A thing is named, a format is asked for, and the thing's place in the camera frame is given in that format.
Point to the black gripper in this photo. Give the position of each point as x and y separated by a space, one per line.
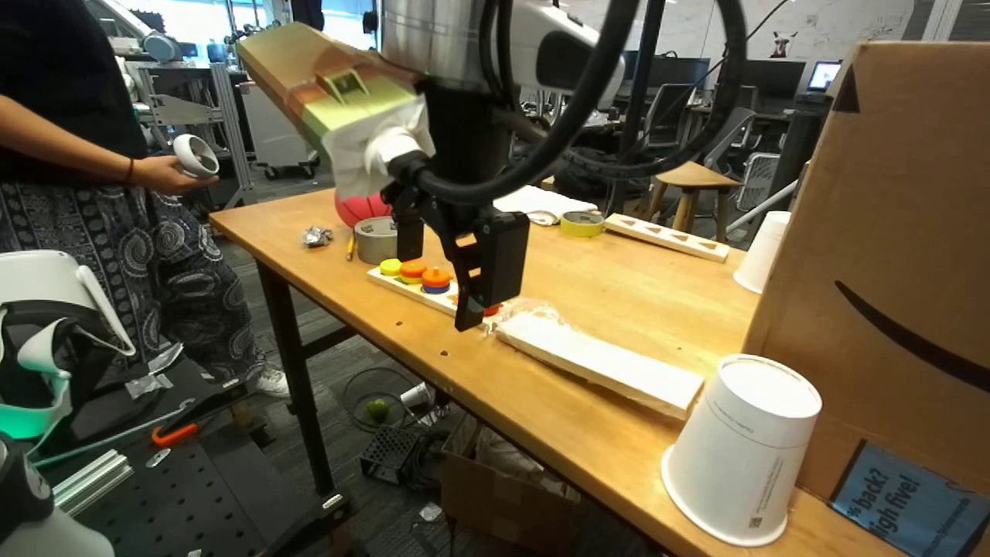
454 201

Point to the small red basketball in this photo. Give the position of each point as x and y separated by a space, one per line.
359 209

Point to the white VR controller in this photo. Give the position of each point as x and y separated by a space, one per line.
196 154

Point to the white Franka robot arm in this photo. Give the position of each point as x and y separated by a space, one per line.
444 40

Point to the person forearm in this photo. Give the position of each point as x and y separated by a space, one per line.
62 139

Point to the person hand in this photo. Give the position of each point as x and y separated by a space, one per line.
159 175

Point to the orange round toy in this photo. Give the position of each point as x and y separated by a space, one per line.
414 269
435 280

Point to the small white toy tray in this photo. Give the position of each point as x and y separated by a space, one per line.
420 287

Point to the white paper sheet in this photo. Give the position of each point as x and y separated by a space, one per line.
543 201

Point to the yellow round toy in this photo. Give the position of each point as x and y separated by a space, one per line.
391 266

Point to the yellow bowl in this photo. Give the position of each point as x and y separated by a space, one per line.
584 222

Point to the grey tape roll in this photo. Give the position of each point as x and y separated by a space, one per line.
375 238

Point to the white foam board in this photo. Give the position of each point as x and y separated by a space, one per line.
598 360

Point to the green ball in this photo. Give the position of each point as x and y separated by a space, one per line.
378 409

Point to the crumpled foil ball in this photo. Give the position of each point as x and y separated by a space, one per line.
316 236

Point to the long white tray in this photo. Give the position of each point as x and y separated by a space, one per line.
666 236

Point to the round wooden stool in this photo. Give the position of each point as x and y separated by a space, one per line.
693 186

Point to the gold snack bag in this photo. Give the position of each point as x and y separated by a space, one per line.
319 80

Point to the small white paper cup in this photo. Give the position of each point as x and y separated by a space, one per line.
761 252

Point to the large white paper cup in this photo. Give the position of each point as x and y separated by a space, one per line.
744 448

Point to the person in patterned trousers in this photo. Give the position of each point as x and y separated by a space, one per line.
126 258

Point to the lit computer monitor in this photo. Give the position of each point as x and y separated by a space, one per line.
825 75

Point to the large cardboard box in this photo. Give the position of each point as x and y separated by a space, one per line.
900 258

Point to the aluminium profile bar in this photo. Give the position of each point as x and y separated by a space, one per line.
93 479

